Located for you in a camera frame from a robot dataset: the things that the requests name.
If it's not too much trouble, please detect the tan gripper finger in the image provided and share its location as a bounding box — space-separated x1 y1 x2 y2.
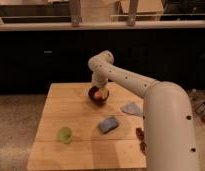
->
99 87 109 99

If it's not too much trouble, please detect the red orange apple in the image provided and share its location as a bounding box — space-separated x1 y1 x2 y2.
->
94 92 102 99

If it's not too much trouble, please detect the dark round bowl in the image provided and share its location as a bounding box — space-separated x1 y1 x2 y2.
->
88 86 108 106

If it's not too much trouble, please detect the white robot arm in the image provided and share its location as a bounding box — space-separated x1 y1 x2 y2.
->
88 51 201 171

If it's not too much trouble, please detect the grey blue cloth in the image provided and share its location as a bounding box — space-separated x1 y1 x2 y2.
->
120 102 142 117

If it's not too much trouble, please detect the blue sponge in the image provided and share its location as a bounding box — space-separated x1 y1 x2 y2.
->
98 116 119 134

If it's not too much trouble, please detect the wooden table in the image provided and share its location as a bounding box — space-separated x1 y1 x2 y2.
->
27 83 146 171

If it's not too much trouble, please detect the dark grape bunch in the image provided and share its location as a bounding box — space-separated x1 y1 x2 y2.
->
136 128 146 155

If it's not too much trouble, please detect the green plastic cup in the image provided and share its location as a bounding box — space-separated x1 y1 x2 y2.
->
57 127 72 144

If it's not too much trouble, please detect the dark counter cabinet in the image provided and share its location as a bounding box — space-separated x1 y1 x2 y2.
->
0 29 205 94

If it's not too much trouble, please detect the wooden shelf rail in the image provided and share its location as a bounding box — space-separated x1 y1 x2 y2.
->
0 0 205 31

